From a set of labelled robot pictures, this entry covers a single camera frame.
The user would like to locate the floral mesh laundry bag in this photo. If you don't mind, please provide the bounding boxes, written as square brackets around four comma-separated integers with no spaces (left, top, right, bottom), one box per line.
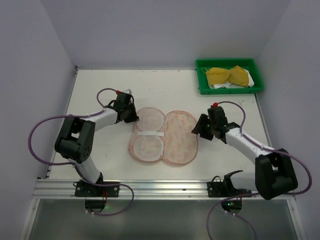
[129,107,198,166]

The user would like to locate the yellow bra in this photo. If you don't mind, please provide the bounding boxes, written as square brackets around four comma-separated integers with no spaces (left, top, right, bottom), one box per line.
[201,65,251,88]

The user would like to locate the white bra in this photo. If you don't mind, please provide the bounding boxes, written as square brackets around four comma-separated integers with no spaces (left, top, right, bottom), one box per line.
[206,68,256,90]

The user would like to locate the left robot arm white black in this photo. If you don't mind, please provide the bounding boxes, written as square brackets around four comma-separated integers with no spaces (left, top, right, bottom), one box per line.
[54,89,139,185]

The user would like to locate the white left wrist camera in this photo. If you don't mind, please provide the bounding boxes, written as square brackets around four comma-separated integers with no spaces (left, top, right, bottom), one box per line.
[124,89,133,97]

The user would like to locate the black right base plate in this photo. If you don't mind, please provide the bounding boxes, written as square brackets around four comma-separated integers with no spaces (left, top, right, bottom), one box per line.
[206,176,252,198]

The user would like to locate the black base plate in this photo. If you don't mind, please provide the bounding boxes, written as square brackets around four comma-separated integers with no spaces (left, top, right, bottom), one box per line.
[73,180,120,198]
[206,176,252,198]

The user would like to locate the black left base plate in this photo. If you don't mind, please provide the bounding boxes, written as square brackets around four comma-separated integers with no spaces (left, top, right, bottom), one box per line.
[73,180,120,198]

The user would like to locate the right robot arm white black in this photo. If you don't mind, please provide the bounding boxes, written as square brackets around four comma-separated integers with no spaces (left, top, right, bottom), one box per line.
[191,104,298,200]

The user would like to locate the green plastic tray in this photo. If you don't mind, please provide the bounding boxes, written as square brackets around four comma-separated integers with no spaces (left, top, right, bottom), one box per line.
[195,58,264,95]

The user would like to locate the aluminium mounting rail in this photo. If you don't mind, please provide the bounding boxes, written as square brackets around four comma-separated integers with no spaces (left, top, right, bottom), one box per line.
[31,179,220,200]

